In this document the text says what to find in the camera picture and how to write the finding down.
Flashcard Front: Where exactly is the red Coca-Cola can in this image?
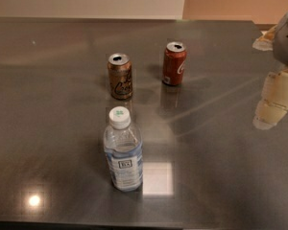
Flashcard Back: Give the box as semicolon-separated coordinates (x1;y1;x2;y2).
162;41;187;86

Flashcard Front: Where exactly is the gold LaCroix soda can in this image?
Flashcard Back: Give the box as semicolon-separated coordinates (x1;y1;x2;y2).
108;53;132;100

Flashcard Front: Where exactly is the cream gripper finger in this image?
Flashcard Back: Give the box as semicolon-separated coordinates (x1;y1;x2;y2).
252;67;288;130
252;26;276;51

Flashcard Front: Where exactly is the clear blue-labelled plastic water bottle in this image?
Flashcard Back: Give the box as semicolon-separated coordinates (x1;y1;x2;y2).
104;106;143;192

